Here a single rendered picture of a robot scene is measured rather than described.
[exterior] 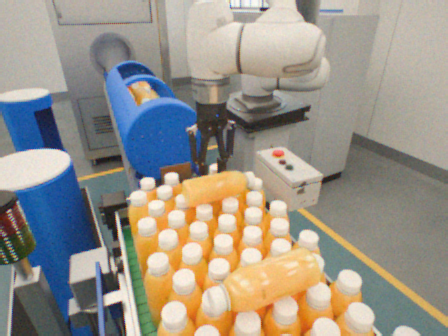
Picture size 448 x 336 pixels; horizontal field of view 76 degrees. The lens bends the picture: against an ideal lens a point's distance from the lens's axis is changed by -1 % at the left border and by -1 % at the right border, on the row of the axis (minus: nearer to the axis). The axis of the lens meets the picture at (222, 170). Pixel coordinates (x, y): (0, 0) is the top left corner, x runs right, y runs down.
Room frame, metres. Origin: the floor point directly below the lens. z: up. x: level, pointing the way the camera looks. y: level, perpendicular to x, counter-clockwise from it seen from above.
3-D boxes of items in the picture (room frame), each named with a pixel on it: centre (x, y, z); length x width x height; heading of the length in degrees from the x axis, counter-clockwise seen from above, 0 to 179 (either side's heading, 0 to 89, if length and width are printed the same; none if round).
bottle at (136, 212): (0.62, 0.22, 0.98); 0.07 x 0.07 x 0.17
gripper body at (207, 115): (0.70, 0.03, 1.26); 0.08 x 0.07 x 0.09; 113
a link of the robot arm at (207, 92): (0.70, 0.03, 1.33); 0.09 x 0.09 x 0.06
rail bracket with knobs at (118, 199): (0.72, 0.32, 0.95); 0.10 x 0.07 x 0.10; 113
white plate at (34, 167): (0.85, 0.66, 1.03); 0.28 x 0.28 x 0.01
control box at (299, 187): (0.76, -0.19, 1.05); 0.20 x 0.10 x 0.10; 23
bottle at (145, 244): (0.51, 0.17, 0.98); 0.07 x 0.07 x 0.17
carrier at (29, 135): (1.76, 1.21, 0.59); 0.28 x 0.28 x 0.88
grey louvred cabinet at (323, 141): (3.29, -0.44, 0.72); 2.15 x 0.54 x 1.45; 30
